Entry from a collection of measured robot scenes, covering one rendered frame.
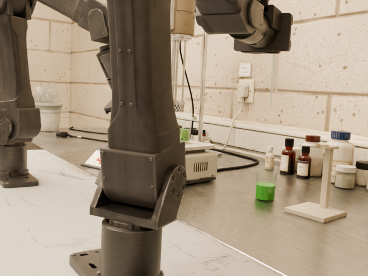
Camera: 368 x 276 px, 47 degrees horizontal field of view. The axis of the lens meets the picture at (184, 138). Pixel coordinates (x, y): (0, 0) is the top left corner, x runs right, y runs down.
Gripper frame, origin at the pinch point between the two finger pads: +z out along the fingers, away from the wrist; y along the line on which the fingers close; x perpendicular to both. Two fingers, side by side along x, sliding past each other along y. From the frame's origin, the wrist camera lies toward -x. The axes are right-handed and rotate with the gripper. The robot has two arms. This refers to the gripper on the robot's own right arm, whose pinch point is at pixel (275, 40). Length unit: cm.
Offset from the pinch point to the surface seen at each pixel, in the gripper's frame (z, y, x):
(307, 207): -3.1, -9.5, 31.2
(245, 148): 61, 25, 28
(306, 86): 54, 4, 6
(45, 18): 150, 215, -40
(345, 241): -16.6, -17.8, 32.3
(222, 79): 75, 41, 4
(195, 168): 3.2, 16.9, 28.0
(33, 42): 143, 219, -22
